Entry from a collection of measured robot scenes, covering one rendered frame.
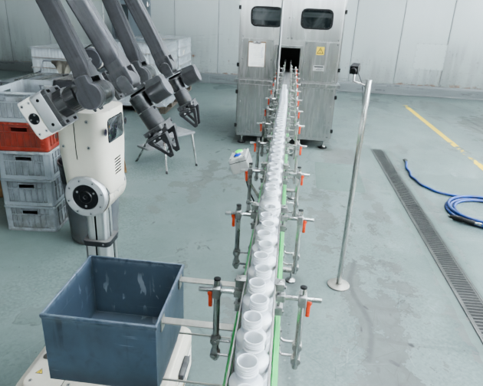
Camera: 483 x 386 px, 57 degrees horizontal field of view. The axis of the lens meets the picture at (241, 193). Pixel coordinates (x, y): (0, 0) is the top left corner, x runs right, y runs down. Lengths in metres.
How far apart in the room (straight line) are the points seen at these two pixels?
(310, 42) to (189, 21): 6.18
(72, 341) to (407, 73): 11.19
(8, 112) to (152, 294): 2.42
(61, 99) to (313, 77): 4.92
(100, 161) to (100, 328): 0.61
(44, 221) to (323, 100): 3.86
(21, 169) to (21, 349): 1.53
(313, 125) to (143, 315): 4.93
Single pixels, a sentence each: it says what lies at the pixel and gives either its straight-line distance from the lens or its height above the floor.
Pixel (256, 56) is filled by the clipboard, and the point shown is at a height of 1.19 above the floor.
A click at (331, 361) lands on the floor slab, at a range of 2.58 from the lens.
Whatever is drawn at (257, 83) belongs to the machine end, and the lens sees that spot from 6.08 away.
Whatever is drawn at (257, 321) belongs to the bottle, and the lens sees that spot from 0.87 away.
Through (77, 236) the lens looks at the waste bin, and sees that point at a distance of 3.62.
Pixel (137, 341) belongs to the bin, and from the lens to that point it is 1.25.
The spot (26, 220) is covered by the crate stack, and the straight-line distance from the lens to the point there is 3.94.
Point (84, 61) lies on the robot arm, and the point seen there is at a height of 1.55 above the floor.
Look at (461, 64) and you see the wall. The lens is 12.28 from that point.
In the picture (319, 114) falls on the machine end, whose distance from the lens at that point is 6.18.
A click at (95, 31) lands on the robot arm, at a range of 1.38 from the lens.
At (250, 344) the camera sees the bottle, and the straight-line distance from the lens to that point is 0.82.
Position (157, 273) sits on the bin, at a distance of 1.48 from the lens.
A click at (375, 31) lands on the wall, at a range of 11.72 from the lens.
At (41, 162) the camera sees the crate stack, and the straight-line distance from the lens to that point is 3.69.
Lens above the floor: 1.70
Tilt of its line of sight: 22 degrees down
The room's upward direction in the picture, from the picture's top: 3 degrees clockwise
